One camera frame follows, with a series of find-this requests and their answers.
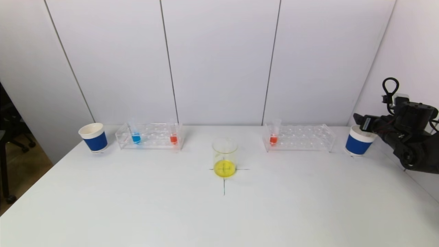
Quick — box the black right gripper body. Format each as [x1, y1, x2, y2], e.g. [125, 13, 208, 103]
[359, 115, 389, 135]

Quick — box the clear plastic test tube rack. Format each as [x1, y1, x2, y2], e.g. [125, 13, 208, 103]
[116, 123, 186, 151]
[263, 124, 336, 153]

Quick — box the test tube with red pigment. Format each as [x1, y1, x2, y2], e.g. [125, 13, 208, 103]
[269, 119, 282, 146]
[169, 120, 179, 145]

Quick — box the clear glass beaker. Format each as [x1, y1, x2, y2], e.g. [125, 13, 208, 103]
[212, 138, 238, 178]

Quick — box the test tube with blue pigment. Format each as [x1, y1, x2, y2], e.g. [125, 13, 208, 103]
[128, 120, 142, 145]

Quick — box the blue and white paper cup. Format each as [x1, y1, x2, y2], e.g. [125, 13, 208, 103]
[345, 125, 378, 157]
[78, 123, 108, 152]

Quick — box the black looped camera cable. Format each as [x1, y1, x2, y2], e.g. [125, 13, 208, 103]
[382, 78, 400, 115]

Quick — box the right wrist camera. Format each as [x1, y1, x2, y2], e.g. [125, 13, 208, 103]
[381, 94, 410, 115]

